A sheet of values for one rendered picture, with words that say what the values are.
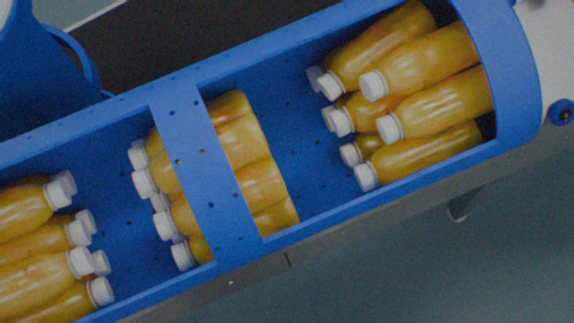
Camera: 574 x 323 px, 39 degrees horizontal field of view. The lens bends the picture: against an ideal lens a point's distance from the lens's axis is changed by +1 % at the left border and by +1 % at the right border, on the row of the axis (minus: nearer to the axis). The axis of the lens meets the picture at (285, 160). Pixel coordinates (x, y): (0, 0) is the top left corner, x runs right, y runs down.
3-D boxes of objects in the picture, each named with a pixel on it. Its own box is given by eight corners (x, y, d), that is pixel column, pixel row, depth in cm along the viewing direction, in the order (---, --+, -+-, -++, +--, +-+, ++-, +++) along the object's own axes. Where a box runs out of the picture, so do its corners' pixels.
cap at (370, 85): (369, 83, 112) (357, 89, 111) (369, 65, 108) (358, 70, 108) (383, 102, 109) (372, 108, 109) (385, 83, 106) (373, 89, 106)
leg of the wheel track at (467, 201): (470, 217, 218) (526, 158, 157) (451, 225, 217) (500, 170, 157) (461, 197, 219) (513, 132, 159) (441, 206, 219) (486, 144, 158)
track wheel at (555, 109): (578, 98, 122) (571, 91, 124) (552, 109, 122) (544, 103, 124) (580, 121, 125) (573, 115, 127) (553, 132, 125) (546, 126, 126)
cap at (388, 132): (402, 142, 109) (390, 147, 109) (394, 137, 113) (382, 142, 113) (393, 117, 108) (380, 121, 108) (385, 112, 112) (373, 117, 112)
